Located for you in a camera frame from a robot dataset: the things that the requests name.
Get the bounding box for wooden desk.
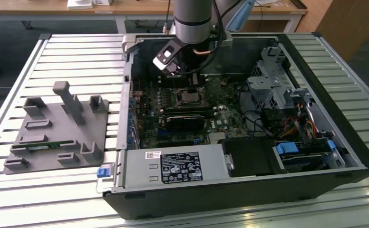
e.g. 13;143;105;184
0;0;308;34

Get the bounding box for CPU socket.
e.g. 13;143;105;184
173;87;208;107

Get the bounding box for black cable inside case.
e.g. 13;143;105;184
240;109;275;138

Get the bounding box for metal socket cover frame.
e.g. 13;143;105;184
200;77;225;101

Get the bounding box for black drive bay block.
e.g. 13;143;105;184
219;137;287;178

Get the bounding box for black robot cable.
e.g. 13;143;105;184
180;0;245;76

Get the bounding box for wooden cabinet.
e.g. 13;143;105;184
295;0;369;62

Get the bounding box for silver metal disk cage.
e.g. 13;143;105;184
245;46;308;113

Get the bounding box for pale blue teach pendant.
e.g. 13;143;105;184
224;0;256;33

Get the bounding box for silver square CPU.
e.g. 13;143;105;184
179;91;201;103

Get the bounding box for grey parts rack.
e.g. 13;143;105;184
1;80;110;176

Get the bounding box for black installed RAM stick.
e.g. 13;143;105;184
162;111;212;117
161;107;212;113

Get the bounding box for orange yellow wire bundle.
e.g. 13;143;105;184
278;114;319;141

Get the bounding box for green RAM stick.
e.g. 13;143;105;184
11;141;74;152

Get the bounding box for green motherboard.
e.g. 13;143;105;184
129;76;255;150

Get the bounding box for grey power supply unit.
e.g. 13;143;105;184
120;144;228;191

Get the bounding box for silver case handle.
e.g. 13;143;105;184
120;34;141;55

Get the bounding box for black graphics card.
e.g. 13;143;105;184
164;115;205;132

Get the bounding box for small silver heat sink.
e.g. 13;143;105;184
208;132;228;143

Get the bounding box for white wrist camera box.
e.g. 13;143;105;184
150;39;185;77

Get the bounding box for black open PC case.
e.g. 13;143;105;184
101;32;369;220

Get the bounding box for blue case latch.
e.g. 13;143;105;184
97;166;113;179

